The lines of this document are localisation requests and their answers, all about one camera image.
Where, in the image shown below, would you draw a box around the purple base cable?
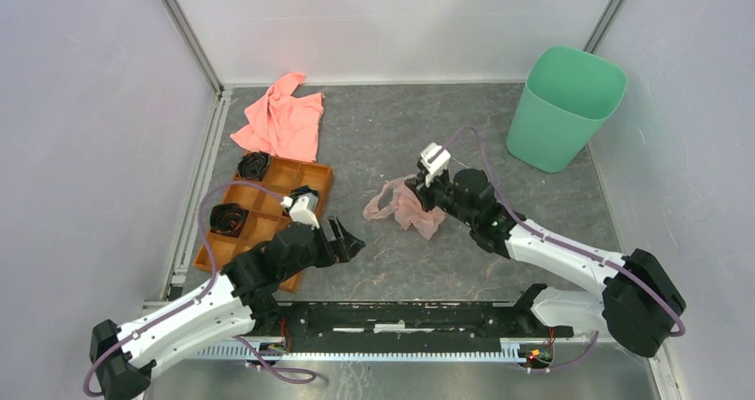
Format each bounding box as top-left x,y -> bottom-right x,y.
232,335 -> 320,384

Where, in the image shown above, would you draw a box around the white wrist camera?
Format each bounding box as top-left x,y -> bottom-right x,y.
280,196 -> 320,229
418,143 -> 451,188

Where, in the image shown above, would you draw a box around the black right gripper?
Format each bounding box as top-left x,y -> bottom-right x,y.
404,166 -> 476,228

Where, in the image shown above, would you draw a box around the blue yellow rolled tie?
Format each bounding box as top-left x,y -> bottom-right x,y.
288,185 -> 320,207

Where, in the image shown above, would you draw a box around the pink plastic trash bag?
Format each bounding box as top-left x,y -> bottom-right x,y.
361,176 -> 446,240

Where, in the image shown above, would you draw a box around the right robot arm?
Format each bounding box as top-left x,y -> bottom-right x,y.
405,168 -> 686,358

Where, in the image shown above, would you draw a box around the orange wooden divided tray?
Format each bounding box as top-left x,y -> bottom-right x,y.
191,156 -> 334,273

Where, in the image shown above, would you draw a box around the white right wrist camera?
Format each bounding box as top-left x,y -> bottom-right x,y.
418,143 -> 451,188

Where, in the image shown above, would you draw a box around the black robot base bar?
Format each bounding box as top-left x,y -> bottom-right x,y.
250,301 -> 574,354

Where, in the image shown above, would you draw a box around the black grey rolled tie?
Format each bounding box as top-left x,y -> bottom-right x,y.
237,151 -> 272,181

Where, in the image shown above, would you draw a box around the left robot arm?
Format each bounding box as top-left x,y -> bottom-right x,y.
84,216 -> 366,399

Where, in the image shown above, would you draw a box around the salmon pink cloth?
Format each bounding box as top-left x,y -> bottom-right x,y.
230,72 -> 325,162

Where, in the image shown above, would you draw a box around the green plastic trash bin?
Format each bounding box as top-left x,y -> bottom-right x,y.
506,46 -> 628,173

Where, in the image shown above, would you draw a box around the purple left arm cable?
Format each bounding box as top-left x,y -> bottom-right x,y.
82,180 -> 288,398

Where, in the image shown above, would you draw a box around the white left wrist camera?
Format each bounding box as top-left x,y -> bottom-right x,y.
280,196 -> 320,229

